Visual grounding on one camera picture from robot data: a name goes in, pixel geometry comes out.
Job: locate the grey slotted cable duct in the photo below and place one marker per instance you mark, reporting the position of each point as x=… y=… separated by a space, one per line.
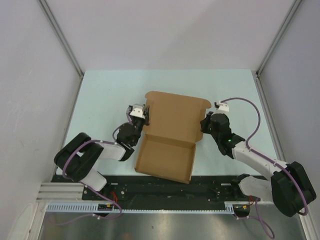
x=104 y=208

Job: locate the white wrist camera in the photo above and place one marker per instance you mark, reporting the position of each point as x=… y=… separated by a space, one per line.
x=137 y=111
x=221 y=108

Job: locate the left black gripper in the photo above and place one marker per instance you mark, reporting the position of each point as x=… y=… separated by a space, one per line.
x=146 y=114

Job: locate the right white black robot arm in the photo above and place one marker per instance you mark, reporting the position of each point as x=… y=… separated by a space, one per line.
x=294 y=172

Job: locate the right aluminium frame post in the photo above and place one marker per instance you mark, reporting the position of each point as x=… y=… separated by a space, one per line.
x=284 y=26

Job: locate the left aluminium frame post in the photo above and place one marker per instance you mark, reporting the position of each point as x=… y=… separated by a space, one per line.
x=49 y=14

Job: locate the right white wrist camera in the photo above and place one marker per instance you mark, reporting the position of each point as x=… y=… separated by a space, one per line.
x=221 y=108

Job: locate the brown cardboard box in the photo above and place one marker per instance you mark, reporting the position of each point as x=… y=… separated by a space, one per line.
x=168 y=147

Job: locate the aluminium front rail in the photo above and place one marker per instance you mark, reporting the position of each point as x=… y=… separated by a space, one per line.
x=60 y=192

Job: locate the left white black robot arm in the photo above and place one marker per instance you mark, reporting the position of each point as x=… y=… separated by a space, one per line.
x=77 y=158

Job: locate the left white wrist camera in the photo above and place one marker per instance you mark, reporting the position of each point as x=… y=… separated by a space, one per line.
x=137 y=111

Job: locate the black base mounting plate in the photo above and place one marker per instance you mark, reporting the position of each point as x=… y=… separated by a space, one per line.
x=225 y=187

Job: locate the aluminium frame post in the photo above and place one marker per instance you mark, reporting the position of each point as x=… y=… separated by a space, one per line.
x=284 y=26
x=49 y=14

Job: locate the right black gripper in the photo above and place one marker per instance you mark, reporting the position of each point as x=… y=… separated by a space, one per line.
x=204 y=123

